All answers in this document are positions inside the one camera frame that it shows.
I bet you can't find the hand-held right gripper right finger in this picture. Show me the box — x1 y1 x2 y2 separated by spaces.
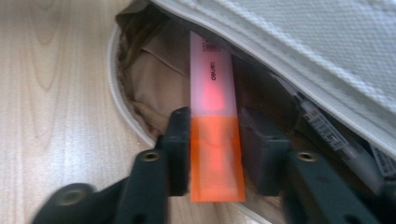
238 106 384 224

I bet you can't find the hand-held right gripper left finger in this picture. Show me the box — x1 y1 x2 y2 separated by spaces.
113 106 191 224

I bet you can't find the silver pen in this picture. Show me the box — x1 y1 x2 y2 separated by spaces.
274 74 388 196

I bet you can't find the orange highlighter pen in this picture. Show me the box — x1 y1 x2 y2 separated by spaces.
189 30 248 203

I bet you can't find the cream fabric pencil case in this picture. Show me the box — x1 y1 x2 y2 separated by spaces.
106 0 396 224

